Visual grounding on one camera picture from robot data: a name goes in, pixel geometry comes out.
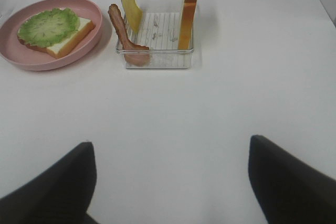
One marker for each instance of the bread slice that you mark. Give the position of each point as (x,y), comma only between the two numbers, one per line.
(66,46)
(186,23)

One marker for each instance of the pink round plate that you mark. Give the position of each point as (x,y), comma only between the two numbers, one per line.
(21,56)

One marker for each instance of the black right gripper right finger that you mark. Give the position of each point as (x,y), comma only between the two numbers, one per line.
(287,189)

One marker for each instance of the bacon strip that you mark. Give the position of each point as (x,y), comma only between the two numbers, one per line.
(119,25)

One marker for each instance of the green lettuce leaf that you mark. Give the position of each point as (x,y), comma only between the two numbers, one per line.
(49,27)

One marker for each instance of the yellow cheese slice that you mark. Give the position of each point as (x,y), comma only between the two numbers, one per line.
(133,14)

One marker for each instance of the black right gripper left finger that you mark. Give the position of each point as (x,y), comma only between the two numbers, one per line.
(61,194)

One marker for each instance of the clear right plastic tray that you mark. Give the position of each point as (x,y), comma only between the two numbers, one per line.
(159,30)

